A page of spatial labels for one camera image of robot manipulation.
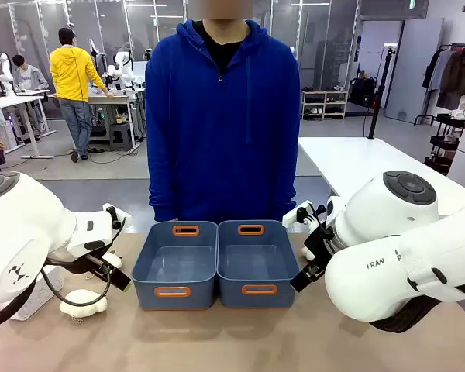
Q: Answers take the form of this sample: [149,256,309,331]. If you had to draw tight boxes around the seated person in grey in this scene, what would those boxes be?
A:
[12,53,50,140]

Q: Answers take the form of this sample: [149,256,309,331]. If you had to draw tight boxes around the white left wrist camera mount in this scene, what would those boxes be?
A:
[102,202,133,230]

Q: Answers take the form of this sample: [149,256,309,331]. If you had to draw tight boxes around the white office desk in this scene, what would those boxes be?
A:
[0,89,57,160]

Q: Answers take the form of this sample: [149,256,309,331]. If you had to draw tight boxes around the black left arm cable sleeve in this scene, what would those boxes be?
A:
[0,296,30,331]

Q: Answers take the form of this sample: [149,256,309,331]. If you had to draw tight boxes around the black bag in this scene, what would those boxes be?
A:
[350,76,379,109]

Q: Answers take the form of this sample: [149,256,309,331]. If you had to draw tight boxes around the blue basket orange handles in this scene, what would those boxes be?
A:
[216,219,300,309]
[131,220,219,311]

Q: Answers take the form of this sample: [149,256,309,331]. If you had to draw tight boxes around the grey step stool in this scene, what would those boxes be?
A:
[108,122,133,152]

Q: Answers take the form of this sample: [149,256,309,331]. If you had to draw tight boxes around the person in blue hoodie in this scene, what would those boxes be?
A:
[145,7,301,224]

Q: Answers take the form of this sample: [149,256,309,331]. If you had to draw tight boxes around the person's left forearm blue sleeve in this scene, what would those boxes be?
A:
[270,146,298,219]

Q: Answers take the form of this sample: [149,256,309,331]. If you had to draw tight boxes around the black trolley cart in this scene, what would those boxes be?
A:
[424,112,465,175]

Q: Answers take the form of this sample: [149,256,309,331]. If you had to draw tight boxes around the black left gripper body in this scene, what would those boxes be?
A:
[85,253,119,277]

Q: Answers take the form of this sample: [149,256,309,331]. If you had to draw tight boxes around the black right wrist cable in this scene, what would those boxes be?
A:
[296,203,334,241]

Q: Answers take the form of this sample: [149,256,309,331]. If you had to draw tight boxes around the black tripod stand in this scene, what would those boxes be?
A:
[367,46,396,140]

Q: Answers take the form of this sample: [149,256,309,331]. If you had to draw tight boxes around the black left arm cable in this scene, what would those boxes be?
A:
[40,263,113,309]

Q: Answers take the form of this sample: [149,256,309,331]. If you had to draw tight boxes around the grey partition panel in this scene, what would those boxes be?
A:
[385,18,445,124]

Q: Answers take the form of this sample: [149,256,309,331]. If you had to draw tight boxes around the black clothes rack with coats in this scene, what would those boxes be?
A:
[413,43,465,127]

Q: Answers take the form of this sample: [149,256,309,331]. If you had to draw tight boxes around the white cloud plush toy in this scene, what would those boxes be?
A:
[60,289,109,317]

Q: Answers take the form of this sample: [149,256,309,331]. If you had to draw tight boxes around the white shoe rack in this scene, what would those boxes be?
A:
[301,89,349,120]

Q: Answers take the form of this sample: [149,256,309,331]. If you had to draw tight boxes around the large white table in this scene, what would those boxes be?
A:
[298,136,465,218]

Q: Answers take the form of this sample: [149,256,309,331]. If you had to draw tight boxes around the person in yellow hoodie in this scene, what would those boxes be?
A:
[49,26,115,163]

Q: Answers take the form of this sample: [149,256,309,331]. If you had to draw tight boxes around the black right arm cable sleeve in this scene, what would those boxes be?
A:
[370,284,465,334]

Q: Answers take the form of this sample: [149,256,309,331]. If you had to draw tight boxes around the white workbench desk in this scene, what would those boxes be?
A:
[48,91,146,152]

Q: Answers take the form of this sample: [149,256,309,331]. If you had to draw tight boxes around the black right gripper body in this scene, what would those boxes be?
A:
[302,228,336,268]

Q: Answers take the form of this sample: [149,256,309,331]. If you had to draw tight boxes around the black arm cable sleeve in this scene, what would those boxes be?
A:
[0,296,30,331]
[370,284,465,334]

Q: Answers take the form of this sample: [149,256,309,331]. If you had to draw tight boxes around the white digital clock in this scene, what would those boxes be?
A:
[7,266,65,322]

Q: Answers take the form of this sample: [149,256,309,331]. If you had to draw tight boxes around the person's right forearm blue sleeve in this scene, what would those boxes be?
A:
[146,146,180,222]

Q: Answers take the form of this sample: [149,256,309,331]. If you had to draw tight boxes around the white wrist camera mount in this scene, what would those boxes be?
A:
[102,202,133,230]
[282,200,315,228]

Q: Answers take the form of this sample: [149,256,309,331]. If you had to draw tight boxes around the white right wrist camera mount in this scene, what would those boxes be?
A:
[282,200,315,228]

